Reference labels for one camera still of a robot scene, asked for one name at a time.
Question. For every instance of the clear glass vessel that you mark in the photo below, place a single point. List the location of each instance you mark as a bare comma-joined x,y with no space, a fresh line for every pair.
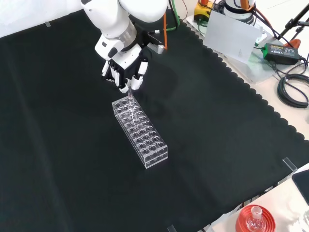
305,221

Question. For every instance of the yellow stop button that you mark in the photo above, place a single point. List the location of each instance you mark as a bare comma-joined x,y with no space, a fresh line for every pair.
201,13

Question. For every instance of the black tablet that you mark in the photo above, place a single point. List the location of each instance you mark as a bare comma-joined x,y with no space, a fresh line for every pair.
303,186

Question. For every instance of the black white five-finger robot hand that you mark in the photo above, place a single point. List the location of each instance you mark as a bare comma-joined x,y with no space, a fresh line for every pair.
125,67

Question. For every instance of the clear glass test tube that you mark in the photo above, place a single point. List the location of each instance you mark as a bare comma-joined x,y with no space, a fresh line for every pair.
130,96

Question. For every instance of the clear cloth clip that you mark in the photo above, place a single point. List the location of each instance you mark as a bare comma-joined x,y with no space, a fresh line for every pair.
289,164
48,24
171,228

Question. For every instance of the black power supply brick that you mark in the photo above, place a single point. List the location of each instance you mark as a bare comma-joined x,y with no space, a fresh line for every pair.
281,53

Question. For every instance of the metal base plate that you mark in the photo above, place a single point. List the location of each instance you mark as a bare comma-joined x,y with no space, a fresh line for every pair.
258,70

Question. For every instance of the pale board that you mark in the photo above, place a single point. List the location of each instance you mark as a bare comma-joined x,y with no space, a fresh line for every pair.
229,36

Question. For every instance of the clear plastic test tube rack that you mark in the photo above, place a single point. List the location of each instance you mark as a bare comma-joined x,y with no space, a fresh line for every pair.
142,135

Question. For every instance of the clear round-bottom flask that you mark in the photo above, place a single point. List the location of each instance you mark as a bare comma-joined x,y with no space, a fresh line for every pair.
255,221

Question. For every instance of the orange tripod foot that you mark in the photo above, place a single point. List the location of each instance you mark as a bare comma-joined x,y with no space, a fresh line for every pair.
294,43

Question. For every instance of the black tripod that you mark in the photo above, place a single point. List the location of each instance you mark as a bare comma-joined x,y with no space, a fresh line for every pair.
293,20

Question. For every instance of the black bench cloth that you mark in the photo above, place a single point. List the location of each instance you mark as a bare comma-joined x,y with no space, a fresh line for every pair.
72,145

